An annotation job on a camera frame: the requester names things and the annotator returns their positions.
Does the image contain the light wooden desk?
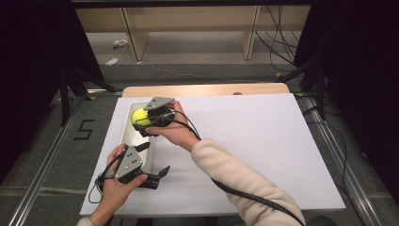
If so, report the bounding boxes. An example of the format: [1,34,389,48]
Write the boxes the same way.
[74,5,312,63]

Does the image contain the aluminium floor rail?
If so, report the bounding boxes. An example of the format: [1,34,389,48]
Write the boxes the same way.
[7,93,89,226]
[300,93,384,226]

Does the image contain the yellow tennis ball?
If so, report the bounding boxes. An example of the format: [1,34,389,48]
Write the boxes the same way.
[130,107,152,128]

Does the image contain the hanging black cables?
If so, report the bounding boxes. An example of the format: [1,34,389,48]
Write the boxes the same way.
[254,4,303,73]

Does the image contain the white plastic storage box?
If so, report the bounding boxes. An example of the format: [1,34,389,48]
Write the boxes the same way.
[120,101,157,174]

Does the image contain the white cable on floor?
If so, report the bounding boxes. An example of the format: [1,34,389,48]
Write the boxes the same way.
[151,63,259,85]

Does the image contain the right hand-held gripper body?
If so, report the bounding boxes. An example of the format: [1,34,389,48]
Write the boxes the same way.
[143,96,176,128]

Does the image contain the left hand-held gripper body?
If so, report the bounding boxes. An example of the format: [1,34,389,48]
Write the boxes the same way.
[114,145,161,190]

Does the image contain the white power strip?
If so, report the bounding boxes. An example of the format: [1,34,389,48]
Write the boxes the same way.
[112,39,131,49]

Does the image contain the person's left hand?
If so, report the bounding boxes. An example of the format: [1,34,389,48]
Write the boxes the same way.
[100,143,149,218]

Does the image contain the black curtain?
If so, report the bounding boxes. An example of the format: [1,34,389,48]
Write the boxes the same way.
[0,0,105,185]
[293,0,399,206]

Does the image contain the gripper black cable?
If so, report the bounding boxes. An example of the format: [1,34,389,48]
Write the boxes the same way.
[87,150,130,205]
[135,108,306,226]

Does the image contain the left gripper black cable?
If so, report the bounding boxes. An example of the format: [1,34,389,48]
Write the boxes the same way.
[87,150,130,205]

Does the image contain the light wooden table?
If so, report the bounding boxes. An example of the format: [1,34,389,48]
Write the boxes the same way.
[121,82,291,99]

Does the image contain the white board mat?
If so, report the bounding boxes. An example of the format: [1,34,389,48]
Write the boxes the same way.
[79,92,346,218]

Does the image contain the black tripod stand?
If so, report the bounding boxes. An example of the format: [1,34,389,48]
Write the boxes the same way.
[276,56,327,122]
[56,66,120,127]

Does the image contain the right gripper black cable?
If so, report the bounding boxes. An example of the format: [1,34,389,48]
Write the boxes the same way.
[135,108,306,226]

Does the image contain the black floor cable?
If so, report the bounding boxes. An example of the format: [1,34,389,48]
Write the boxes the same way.
[302,105,365,220]

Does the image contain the person's right hand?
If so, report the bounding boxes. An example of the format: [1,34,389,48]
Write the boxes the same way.
[145,100,202,153]

